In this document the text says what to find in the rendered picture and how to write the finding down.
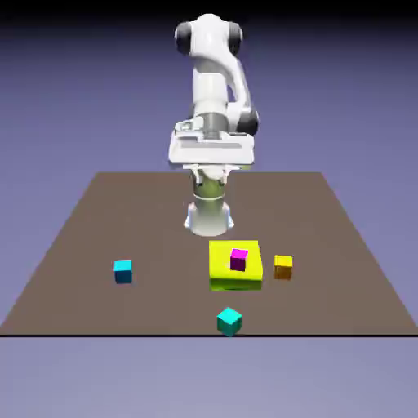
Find small magenta cube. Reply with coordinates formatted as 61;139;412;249
229;248;249;273

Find small teal cube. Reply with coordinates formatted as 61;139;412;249
216;306;243;338

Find small cyan cube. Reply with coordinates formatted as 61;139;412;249
113;260;134;285

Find large yellow box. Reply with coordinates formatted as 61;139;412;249
208;240;265;292

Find small orange cube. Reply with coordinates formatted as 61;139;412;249
273;255;294;281

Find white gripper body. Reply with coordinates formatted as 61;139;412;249
167;129;256;172

